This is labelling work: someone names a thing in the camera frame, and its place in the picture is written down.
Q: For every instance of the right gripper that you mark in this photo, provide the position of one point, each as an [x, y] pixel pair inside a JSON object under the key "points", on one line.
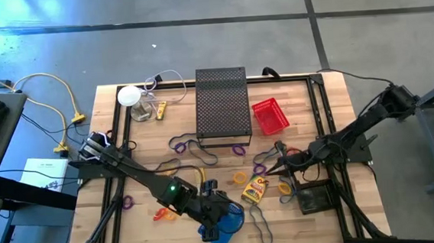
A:
{"points": [[298, 161]]}

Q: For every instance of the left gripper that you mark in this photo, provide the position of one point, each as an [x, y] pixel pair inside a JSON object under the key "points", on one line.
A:
{"points": [[211, 210]]}

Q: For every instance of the blue plastic basket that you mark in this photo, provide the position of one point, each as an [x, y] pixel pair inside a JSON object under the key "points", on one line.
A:
{"points": [[235, 220]]}

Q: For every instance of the small yellow crayon box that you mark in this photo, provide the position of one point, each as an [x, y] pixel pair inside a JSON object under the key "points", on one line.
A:
{"points": [[161, 110]]}

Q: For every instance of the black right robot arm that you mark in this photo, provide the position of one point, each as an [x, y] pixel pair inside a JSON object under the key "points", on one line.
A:
{"points": [[355, 129]]}

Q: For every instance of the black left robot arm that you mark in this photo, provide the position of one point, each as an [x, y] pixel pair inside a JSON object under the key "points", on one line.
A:
{"points": [[140, 173]]}

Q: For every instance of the white round desk lamp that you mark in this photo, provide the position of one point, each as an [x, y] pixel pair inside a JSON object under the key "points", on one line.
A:
{"points": [[129, 96]]}

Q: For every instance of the red plastic basket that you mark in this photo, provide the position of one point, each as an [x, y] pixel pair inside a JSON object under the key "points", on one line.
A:
{"points": [[270, 115]]}

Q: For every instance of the black mesh tray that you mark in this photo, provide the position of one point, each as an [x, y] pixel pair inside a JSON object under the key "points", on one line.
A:
{"points": [[316, 199]]}

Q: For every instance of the black perforated metal shelf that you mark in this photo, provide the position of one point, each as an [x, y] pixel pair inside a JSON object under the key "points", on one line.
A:
{"points": [[221, 102]]}

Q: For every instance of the white booklet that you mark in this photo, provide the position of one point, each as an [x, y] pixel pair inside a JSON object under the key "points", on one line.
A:
{"points": [[44, 172]]}

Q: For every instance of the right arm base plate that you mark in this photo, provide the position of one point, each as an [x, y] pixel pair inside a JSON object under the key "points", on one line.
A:
{"points": [[361, 153]]}

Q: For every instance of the black aluminium table frame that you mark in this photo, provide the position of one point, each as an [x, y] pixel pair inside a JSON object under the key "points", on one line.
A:
{"points": [[283, 78]]}

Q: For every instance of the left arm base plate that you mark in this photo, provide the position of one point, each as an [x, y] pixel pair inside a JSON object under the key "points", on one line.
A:
{"points": [[86, 172]]}

